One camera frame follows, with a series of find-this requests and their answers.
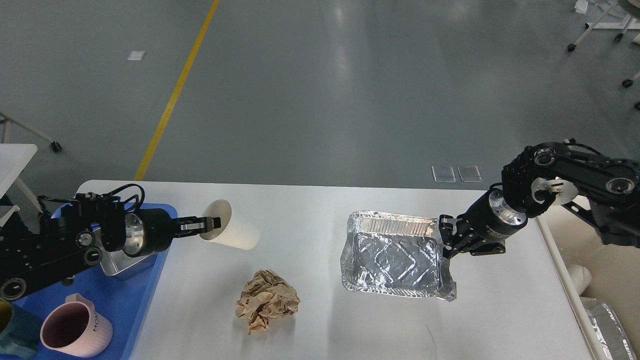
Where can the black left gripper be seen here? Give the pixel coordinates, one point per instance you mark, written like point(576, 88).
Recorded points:
point(151, 231)

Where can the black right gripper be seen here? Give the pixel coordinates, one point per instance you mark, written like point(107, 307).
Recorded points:
point(483, 228)

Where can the white paper cup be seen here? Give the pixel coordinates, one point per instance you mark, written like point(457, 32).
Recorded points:
point(236, 229)

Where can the aluminium foil tray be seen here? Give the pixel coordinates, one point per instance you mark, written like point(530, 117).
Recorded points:
point(395, 254)

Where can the stainless steel rectangular container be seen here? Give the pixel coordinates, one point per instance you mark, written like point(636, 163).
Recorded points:
point(118, 265)

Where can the brown paper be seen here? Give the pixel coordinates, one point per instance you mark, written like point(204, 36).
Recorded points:
point(266, 297)

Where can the pink ribbed mug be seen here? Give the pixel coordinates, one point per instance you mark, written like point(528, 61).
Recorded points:
point(76, 328)

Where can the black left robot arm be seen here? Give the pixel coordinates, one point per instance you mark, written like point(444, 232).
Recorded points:
point(75, 234)

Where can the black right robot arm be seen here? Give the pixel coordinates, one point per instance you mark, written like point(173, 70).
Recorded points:
point(601, 191)

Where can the right clear floor plate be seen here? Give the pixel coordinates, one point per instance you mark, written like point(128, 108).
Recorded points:
point(469, 173)

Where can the clear floor plate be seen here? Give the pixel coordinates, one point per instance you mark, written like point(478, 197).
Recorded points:
point(469, 173)
point(444, 174)

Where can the left clear floor plate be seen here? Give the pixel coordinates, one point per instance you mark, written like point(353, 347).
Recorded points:
point(444, 174)

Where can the blue plastic tray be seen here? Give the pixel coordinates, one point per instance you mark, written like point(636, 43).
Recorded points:
point(123, 303)

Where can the white object in bin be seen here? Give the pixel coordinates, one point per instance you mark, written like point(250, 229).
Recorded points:
point(580, 277)

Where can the beige plastic bin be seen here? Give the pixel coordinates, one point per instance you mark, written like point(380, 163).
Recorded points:
point(605, 272)

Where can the white floor sticker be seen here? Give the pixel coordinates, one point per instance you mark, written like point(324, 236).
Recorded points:
point(136, 55)

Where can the foil tray in bin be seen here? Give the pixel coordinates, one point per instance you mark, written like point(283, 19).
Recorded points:
point(609, 330)

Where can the white side table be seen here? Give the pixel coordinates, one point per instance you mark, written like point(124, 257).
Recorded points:
point(16, 156)

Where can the teal yellow cup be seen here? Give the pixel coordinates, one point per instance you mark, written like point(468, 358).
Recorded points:
point(20, 332)

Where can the white wheeled cart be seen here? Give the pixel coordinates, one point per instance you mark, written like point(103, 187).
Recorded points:
point(630, 21)

